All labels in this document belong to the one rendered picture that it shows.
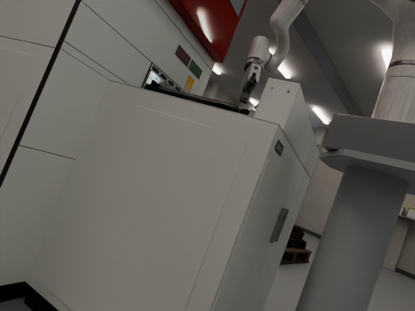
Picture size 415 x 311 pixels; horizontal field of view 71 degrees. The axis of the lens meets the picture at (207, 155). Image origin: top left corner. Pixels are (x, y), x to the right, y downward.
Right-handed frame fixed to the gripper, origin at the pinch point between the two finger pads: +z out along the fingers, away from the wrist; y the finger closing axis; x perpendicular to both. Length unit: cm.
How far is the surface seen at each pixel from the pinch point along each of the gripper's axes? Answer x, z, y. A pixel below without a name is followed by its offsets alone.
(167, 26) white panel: 39.8, -16.1, -1.2
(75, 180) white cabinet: 46, 53, 7
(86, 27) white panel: 58, 13, -18
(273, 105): -1.2, 22.1, -31.6
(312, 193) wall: -524, -333, 796
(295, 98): -5.8, 19.5, -35.0
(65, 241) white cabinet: 41, 72, 10
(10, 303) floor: 51, 95, 25
